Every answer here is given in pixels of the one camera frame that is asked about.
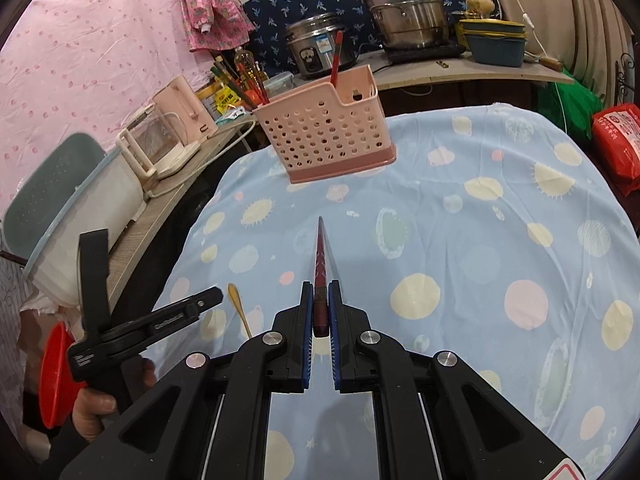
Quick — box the large cooking oil bottle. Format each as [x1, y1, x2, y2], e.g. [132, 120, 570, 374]
[234, 47, 256, 87]

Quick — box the steel steamer pot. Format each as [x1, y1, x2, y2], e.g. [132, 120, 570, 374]
[357, 0, 452, 52]

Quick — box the clear food container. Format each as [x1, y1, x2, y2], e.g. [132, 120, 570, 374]
[264, 72, 294, 94]

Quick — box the red plastic bowl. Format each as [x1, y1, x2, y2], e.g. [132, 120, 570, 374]
[39, 322, 87, 429]

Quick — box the wooden handle knife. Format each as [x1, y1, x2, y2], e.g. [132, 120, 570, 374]
[524, 54, 564, 72]

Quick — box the green plastic bag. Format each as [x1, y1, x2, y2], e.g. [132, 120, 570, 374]
[537, 67, 607, 142]

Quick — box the small yellow spoon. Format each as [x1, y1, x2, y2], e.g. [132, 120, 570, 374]
[227, 283, 254, 339]

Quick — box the blue and white snack packet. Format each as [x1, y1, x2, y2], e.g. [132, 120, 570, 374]
[214, 107, 254, 124]

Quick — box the steel rice cooker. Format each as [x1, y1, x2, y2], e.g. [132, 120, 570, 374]
[285, 13, 359, 80]

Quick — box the dark purple chopstick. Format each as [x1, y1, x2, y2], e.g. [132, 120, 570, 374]
[255, 61, 271, 104]

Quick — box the person's left hand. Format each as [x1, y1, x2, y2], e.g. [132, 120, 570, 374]
[73, 359, 158, 444]

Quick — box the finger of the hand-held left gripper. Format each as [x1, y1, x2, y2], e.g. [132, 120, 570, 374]
[106, 286, 225, 362]

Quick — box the pink plastic utensil basket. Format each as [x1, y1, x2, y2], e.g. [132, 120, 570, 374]
[252, 63, 397, 185]

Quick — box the grey green rack lid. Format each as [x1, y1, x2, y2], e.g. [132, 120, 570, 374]
[2, 132, 109, 262]

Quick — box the blue dotted tablecloth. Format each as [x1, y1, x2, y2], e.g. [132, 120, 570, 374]
[149, 101, 640, 480]

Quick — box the black induction cooker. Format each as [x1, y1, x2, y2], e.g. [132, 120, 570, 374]
[382, 42, 467, 65]

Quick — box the pink floral garment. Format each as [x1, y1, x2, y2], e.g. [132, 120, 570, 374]
[164, 0, 257, 52]

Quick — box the white pull cord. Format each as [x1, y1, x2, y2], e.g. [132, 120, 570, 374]
[517, 0, 573, 133]

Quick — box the red plastic bag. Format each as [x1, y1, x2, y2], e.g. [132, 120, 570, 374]
[592, 102, 640, 197]

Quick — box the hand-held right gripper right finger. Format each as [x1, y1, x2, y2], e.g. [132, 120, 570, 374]
[328, 281, 587, 480]

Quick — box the beige curtain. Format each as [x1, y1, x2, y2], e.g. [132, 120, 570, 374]
[479, 0, 640, 108]

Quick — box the glass kettle with white handle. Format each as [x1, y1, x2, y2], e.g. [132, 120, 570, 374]
[115, 104, 201, 189]

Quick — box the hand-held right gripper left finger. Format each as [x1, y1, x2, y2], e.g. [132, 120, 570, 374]
[59, 281, 316, 480]

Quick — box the blue plastic basin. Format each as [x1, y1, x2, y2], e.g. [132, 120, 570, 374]
[462, 32, 530, 67]

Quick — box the pink dotted sheet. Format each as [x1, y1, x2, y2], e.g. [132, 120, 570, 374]
[0, 0, 211, 221]

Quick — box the black iron rack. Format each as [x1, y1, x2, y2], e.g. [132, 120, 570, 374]
[614, 54, 640, 112]

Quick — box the white dish rack blue rim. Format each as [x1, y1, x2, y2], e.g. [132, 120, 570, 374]
[24, 154, 149, 307]

